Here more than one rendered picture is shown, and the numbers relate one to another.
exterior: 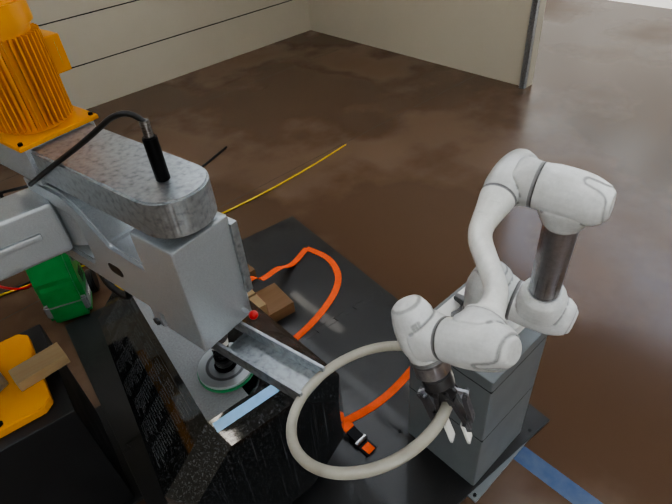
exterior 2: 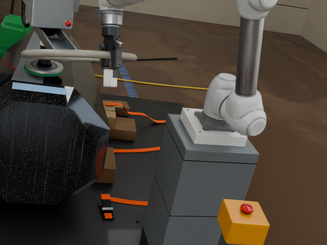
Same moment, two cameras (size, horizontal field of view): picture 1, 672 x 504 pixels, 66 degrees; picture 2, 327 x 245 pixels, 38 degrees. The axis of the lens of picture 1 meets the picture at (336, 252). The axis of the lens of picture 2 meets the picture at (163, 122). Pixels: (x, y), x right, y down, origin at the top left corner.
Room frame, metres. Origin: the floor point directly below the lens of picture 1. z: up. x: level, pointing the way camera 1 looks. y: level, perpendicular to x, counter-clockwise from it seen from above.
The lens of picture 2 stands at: (-0.86, -1.12, 1.88)
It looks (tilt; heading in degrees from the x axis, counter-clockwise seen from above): 25 degrees down; 21
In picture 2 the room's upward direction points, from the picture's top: 12 degrees clockwise
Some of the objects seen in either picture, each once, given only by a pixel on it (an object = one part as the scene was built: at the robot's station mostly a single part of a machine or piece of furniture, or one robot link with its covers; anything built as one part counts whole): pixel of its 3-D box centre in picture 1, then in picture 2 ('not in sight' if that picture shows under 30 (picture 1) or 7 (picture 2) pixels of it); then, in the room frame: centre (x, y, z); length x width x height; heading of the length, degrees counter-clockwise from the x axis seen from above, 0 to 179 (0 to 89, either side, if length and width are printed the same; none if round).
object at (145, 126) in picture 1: (153, 150); not in sight; (1.25, 0.45, 1.78); 0.04 x 0.04 x 0.17
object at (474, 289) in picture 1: (490, 287); (223, 95); (1.38, -0.57, 1.03); 0.18 x 0.16 x 0.22; 53
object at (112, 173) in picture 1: (101, 170); not in sight; (1.48, 0.72, 1.62); 0.96 x 0.25 x 0.17; 50
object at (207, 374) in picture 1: (226, 365); (44, 65); (1.25, 0.45, 0.88); 0.21 x 0.21 x 0.01
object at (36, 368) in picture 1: (39, 366); not in sight; (1.40, 1.25, 0.81); 0.20 x 0.10 x 0.05; 131
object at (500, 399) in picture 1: (470, 385); (194, 194); (1.39, -0.55, 0.40); 0.50 x 0.50 x 0.80; 39
